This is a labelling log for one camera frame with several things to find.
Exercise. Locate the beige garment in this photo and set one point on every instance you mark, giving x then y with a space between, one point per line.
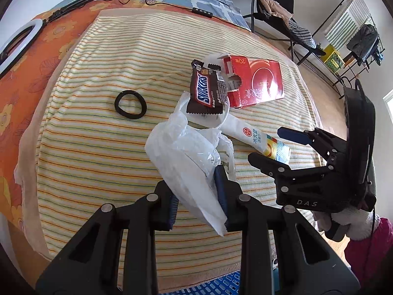
273 4

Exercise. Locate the striped garment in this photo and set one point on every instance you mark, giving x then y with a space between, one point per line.
302 35

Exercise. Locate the window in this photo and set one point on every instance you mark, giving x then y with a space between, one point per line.
388 107

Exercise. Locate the yellow crate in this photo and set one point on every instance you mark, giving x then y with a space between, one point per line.
333 57

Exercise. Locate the dark grey garment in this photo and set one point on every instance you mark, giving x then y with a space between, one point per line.
363 43

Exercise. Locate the striped towel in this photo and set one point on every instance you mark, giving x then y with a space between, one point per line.
92 159

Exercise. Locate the person's right hand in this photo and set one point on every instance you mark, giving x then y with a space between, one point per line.
359 224

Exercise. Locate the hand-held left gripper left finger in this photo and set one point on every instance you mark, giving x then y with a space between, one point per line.
173 212

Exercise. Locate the white plastic bag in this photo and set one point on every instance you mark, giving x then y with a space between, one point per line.
178 153

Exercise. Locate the white and blue printed tube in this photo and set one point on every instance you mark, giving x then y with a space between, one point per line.
245 132

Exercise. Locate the brown chocolate bar wrapper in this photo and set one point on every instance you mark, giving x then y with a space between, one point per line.
204 92

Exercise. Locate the black inline remote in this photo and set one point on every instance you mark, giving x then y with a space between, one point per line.
202 10

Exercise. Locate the blue plastic basket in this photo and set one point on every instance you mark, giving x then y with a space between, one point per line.
208 285

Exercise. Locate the green striped cloth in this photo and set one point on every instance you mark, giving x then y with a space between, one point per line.
350 18

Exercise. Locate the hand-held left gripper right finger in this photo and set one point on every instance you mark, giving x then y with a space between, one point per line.
221 187

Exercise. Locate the red cardboard box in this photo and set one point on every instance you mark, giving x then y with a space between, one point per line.
261 80

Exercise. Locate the orange floral bedsheet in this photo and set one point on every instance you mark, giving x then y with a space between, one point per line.
27 76

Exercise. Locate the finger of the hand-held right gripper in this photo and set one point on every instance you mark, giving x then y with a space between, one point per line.
291 135
264 163

